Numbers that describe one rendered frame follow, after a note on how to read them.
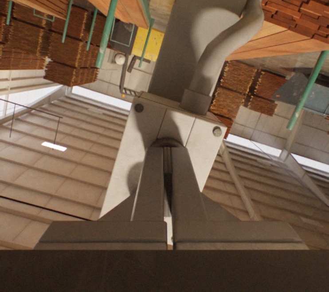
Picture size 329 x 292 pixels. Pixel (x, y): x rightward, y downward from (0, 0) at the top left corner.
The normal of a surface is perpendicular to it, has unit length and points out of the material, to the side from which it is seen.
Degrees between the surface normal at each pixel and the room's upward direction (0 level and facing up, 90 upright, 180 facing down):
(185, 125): 90
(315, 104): 90
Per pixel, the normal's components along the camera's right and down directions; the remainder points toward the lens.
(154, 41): 0.21, 0.31
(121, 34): -0.09, 0.19
